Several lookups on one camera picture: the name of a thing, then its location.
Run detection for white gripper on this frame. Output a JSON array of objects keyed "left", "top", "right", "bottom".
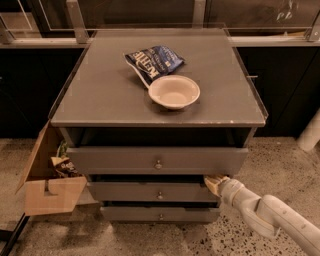
[{"left": 204, "top": 176, "right": 245, "bottom": 207}]

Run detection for grey drawer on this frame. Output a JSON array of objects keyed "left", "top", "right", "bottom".
[
  {"left": 88, "top": 182, "right": 220, "bottom": 202},
  {"left": 67, "top": 147, "right": 248, "bottom": 175},
  {"left": 100, "top": 206, "right": 220, "bottom": 223}
]

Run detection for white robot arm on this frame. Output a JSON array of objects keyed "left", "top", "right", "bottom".
[{"left": 204, "top": 175, "right": 320, "bottom": 256}]

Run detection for grey drawer cabinet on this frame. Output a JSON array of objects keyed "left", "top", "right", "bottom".
[{"left": 51, "top": 28, "right": 267, "bottom": 209}]

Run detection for grey bottom drawer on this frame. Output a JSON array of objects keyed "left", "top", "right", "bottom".
[{"left": 100, "top": 206, "right": 220, "bottom": 223}]

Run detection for grey top drawer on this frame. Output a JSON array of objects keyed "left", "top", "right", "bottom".
[{"left": 67, "top": 147, "right": 248, "bottom": 175}]

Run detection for white paper bowl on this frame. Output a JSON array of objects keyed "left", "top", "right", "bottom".
[{"left": 148, "top": 75, "right": 200, "bottom": 110}]

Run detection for blue chip bag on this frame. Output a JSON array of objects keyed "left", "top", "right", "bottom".
[{"left": 124, "top": 45, "right": 184, "bottom": 87}]

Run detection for snack packets in box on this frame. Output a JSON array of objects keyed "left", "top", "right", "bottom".
[{"left": 51, "top": 140, "right": 80, "bottom": 178}]

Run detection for cardboard box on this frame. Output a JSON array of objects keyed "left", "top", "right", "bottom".
[{"left": 16, "top": 122, "right": 87, "bottom": 216}]

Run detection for black floor bar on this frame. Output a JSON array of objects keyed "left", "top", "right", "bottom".
[{"left": 0, "top": 213, "right": 29, "bottom": 256}]

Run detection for white cylinder post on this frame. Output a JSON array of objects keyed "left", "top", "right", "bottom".
[{"left": 297, "top": 108, "right": 320, "bottom": 151}]

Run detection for metal window rail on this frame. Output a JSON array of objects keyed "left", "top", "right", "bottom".
[{"left": 0, "top": 0, "right": 320, "bottom": 48}]

